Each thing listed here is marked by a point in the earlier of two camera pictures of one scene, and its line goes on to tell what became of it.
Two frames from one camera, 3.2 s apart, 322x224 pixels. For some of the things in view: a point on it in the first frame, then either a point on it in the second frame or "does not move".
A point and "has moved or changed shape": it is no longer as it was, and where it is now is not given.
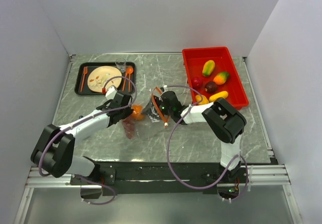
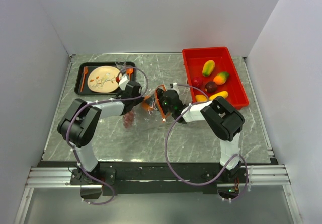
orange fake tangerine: [137, 114] → [145, 105]
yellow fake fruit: [224, 94] does not move
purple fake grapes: [129, 125] has moved or changed shape
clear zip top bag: [146, 110] has moved or changed shape
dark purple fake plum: [211, 87] does not move
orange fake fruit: [205, 101] does not move
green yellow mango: [208, 68] does not move
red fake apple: [197, 82] does not move
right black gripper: [160, 100] does not move
